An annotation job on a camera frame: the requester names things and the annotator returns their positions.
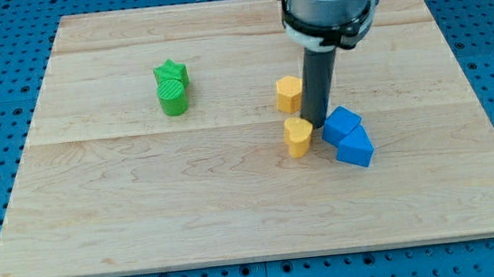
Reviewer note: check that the yellow heart block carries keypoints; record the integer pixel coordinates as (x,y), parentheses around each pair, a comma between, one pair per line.
(297,136)

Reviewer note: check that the yellow hexagon block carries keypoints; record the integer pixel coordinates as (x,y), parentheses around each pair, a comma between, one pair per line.
(289,92)

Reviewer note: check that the green cylinder block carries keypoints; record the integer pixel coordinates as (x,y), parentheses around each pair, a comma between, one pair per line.
(172,97)

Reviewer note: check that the wooden board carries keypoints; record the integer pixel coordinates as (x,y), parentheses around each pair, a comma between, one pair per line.
(109,185)

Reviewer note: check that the blue cube block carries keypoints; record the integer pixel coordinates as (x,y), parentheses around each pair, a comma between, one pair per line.
(339,124)

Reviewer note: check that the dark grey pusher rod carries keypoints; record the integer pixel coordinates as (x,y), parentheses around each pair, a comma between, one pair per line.
(316,81)

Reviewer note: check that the green star block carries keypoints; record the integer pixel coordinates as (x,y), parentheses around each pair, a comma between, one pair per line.
(170,70)

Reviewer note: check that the blue triangle block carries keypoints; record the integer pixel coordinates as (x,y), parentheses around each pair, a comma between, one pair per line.
(356,148)

